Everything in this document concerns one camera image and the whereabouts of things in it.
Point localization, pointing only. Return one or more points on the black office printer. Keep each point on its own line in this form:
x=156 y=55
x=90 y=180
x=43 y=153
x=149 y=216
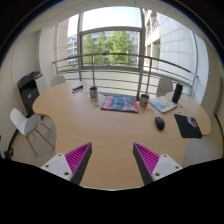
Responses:
x=29 y=90

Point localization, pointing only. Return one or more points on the metal balcony railing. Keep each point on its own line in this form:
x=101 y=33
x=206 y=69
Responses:
x=140 y=57

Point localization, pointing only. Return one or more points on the white mug with plant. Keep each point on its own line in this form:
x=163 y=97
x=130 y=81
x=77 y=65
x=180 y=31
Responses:
x=144 y=100

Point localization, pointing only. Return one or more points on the light blue picture book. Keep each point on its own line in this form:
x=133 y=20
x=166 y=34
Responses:
x=162 y=104

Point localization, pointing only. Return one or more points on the brown sticker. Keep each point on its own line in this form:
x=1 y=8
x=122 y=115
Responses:
x=149 y=110

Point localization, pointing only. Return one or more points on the black drink bottle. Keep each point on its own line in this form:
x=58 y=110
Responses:
x=177 y=93

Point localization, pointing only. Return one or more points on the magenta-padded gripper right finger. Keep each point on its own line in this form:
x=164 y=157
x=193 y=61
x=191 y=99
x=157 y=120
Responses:
x=165 y=165

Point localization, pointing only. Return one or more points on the black computer mouse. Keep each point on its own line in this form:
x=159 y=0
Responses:
x=159 y=123

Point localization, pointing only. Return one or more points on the black printed mouse pad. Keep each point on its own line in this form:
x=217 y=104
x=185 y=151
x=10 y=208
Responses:
x=186 y=128

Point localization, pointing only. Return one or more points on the red magazine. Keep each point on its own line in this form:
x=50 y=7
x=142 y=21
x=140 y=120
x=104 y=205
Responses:
x=120 y=104

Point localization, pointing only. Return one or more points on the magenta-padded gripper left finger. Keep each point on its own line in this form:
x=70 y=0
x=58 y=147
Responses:
x=60 y=165

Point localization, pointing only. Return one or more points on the white chair with wooden legs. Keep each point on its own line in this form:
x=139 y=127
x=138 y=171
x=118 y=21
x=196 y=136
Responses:
x=23 y=123

